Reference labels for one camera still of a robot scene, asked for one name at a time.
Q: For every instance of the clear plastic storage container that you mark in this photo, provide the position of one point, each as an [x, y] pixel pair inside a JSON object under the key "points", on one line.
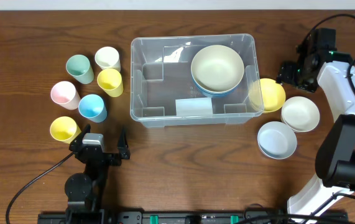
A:
{"points": [[160, 74]]}

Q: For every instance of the cream cup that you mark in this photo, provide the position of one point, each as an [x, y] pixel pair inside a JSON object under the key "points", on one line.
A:
{"points": [[108, 57]]}

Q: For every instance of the white label in container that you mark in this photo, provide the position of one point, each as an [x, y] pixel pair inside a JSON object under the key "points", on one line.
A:
{"points": [[194, 107]]}

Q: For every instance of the yellow cup lower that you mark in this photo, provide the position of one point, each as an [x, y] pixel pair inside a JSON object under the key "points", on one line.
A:
{"points": [[64, 129]]}

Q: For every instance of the dark blue large bowl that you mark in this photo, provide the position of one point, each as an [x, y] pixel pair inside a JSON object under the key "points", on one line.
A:
{"points": [[213, 94]]}

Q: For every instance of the yellow small bowl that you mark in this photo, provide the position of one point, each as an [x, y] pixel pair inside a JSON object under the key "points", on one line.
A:
{"points": [[266, 95]]}

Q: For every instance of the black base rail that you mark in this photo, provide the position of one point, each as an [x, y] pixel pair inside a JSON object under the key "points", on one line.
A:
{"points": [[159, 218]]}

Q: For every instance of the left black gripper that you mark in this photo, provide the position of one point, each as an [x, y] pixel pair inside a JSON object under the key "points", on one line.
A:
{"points": [[103, 157]]}

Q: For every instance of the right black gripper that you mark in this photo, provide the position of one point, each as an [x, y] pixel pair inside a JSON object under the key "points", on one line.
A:
{"points": [[288, 73]]}

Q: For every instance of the blue cup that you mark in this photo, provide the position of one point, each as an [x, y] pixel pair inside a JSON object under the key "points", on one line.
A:
{"points": [[93, 108]]}

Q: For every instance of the light blue small bowl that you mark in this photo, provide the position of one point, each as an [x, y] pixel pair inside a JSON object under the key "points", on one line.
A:
{"points": [[276, 140]]}

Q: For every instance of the pink cup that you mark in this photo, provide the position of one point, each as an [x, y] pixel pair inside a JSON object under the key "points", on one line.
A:
{"points": [[65, 94]]}

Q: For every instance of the beige large bowl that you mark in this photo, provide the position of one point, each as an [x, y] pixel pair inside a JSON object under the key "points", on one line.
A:
{"points": [[217, 68]]}

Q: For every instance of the yellow cup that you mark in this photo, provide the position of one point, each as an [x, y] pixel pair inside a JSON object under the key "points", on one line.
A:
{"points": [[64, 129], [110, 81]]}

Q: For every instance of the white small bowl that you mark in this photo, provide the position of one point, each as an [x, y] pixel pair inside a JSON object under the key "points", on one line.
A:
{"points": [[300, 114]]}

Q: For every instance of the yellow cup upper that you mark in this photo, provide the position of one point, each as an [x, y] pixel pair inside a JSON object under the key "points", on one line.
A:
{"points": [[110, 81]]}

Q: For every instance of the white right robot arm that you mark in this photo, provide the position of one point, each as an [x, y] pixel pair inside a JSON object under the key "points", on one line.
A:
{"points": [[335, 159]]}

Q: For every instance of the green cup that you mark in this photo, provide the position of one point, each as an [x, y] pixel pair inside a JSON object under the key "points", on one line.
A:
{"points": [[79, 67]]}

